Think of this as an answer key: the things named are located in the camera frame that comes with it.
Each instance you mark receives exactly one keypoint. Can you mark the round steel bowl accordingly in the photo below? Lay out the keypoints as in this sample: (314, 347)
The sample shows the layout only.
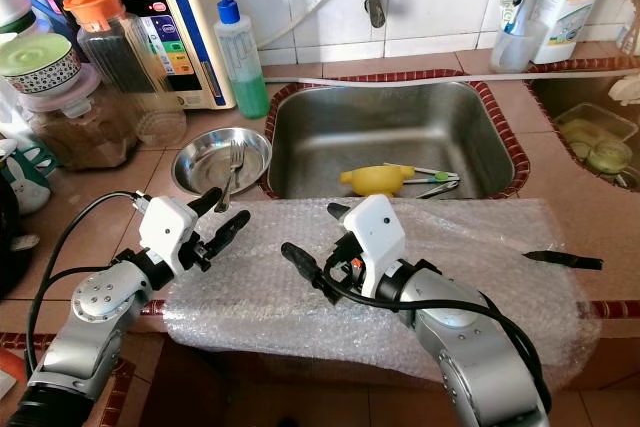
(205, 160)

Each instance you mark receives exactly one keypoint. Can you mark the clear plastic cup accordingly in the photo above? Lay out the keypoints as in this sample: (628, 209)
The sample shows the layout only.
(515, 52)

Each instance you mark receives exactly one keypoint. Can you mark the steel fork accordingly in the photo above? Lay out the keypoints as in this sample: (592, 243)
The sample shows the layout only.
(235, 159)

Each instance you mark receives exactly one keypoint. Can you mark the orange lid glass jar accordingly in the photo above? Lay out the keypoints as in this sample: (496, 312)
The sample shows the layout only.
(92, 5)

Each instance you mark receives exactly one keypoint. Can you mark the yellow plastic juicer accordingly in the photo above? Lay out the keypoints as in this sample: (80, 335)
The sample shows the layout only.
(372, 182)

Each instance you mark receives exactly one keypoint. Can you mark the clear glass jar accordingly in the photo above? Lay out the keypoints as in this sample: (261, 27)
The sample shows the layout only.
(160, 122)

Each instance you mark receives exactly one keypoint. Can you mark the green lid patterned container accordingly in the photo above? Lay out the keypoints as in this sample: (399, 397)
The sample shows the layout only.
(35, 52)

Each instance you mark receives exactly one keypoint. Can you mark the beige water ionizer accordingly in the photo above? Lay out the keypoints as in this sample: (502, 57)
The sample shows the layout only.
(190, 37)

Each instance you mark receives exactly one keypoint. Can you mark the steel kitchen sink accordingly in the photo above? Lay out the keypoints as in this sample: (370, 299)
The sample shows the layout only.
(390, 127)

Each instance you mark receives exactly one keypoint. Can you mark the white green mug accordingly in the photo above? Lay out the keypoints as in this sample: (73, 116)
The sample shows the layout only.
(32, 172)

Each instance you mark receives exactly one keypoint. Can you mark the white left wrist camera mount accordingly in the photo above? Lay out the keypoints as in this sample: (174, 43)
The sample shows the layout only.
(168, 227)

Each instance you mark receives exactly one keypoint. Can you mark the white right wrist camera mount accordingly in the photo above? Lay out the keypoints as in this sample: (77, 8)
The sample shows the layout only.
(378, 237)

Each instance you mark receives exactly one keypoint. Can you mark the pink lid brown jar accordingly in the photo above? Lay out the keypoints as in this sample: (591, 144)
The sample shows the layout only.
(85, 137)

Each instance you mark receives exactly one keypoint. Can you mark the white detergent bottle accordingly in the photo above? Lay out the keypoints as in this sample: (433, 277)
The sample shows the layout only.
(575, 7)

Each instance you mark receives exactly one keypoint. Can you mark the green soap bottle blue cap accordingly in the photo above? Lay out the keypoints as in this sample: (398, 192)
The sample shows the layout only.
(250, 92)

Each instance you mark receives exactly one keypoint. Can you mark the clear bubble wrap sheet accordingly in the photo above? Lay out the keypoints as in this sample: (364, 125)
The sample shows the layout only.
(260, 317)

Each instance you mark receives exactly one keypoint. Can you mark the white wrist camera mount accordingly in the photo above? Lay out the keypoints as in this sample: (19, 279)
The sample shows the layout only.
(378, 237)
(168, 227)

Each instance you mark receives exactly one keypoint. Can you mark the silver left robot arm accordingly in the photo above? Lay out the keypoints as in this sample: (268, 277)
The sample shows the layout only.
(95, 312)

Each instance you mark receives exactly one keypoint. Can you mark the black jug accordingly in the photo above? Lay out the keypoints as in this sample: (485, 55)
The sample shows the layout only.
(10, 237)

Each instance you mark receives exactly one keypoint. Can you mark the small steel sink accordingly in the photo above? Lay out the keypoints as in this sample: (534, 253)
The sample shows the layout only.
(560, 92)

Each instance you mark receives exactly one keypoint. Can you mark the clear food container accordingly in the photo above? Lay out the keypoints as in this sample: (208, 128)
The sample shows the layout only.
(600, 142)

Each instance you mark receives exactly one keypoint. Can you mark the white cylindrical canister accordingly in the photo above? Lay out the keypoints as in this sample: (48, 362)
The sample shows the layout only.
(15, 12)

